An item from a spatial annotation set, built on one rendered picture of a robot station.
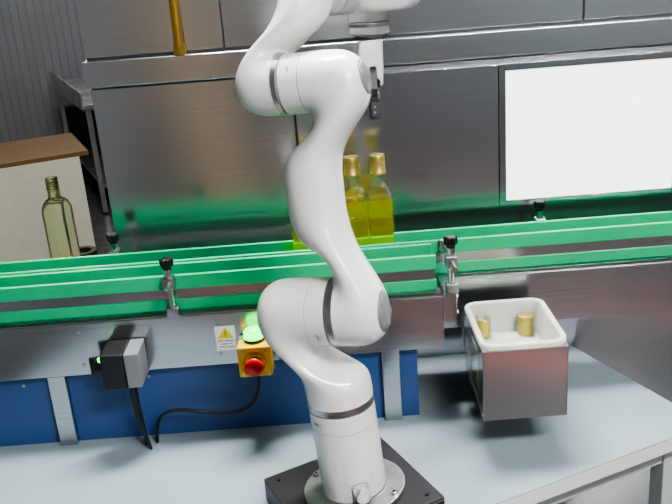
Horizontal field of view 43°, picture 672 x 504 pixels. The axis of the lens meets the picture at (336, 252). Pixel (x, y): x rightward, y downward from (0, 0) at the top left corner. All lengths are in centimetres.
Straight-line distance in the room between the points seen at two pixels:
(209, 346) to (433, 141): 70
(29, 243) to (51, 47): 324
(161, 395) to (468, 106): 96
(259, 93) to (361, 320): 41
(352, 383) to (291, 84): 52
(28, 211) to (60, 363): 343
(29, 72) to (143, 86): 627
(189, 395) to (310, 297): 61
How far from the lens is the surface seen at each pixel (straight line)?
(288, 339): 145
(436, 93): 199
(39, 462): 202
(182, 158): 205
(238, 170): 204
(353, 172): 186
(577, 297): 200
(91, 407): 201
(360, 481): 156
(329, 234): 139
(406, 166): 201
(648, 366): 239
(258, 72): 140
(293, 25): 142
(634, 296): 204
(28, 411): 206
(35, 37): 827
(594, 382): 212
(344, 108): 135
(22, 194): 531
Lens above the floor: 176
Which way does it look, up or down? 20 degrees down
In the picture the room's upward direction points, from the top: 4 degrees counter-clockwise
